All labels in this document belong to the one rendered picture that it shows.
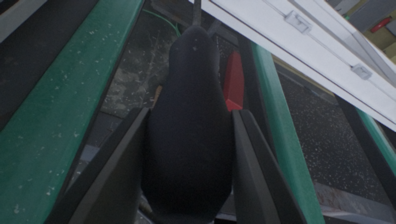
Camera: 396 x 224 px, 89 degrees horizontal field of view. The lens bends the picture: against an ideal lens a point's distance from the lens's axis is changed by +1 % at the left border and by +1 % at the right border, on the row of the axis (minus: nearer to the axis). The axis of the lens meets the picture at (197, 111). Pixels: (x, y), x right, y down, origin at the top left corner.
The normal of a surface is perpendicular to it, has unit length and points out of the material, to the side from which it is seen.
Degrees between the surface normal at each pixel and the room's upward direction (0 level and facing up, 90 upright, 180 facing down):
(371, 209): 0
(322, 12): 90
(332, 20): 90
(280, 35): 90
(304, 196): 0
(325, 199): 0
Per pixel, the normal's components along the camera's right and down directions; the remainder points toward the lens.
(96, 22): 0.51, -0.52
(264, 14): -0.03, 0.78
